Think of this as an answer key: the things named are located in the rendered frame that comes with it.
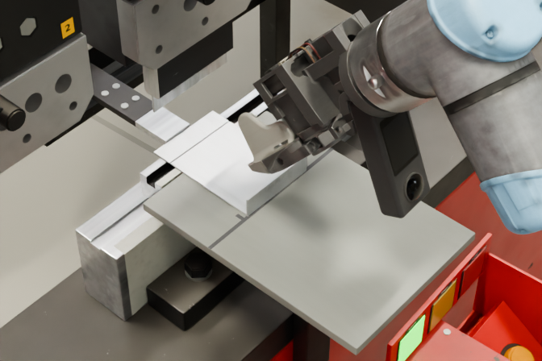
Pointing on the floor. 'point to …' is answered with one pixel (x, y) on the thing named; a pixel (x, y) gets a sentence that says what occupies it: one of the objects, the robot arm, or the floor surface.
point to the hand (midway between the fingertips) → (277, 156)
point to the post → (275, 26)
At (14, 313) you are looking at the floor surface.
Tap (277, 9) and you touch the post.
